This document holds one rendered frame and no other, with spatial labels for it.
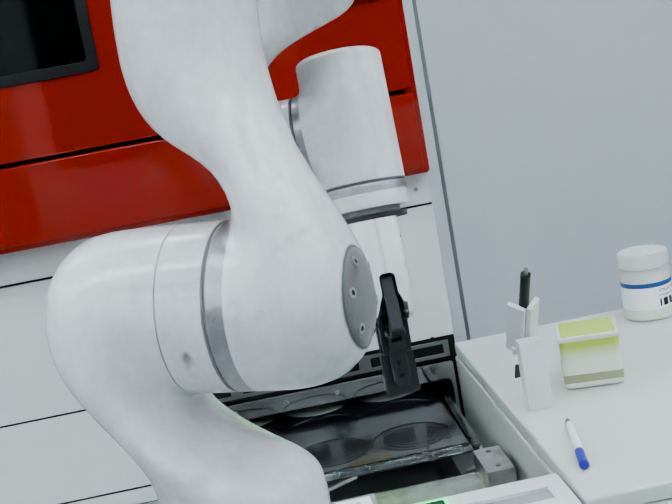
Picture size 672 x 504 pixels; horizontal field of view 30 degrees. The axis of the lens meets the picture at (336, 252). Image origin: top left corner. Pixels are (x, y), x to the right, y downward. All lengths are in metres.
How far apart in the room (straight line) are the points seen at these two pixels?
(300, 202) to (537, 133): 2.56
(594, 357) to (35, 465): 0.81
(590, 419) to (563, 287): 1.99
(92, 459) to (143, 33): 1.09
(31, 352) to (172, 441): 0.95
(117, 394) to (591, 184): 2.65
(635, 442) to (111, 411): 0.68
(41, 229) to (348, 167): 0.65
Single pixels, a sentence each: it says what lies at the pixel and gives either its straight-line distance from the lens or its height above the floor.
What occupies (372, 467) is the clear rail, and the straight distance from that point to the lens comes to 1.60.
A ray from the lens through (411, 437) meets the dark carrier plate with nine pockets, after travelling 1.68.
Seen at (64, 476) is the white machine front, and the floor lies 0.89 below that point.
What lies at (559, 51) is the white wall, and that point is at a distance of 3.37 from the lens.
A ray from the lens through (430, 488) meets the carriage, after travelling 1.56.
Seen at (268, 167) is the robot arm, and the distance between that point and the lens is 0.82.
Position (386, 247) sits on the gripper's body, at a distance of 1.17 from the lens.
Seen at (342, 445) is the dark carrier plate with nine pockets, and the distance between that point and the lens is 1.69.
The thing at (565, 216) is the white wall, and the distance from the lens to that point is 3.41.
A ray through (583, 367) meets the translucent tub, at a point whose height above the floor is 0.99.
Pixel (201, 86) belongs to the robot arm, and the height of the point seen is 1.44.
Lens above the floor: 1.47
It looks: 11 degrees down
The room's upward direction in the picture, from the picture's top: 10 degrees counter-clockwise
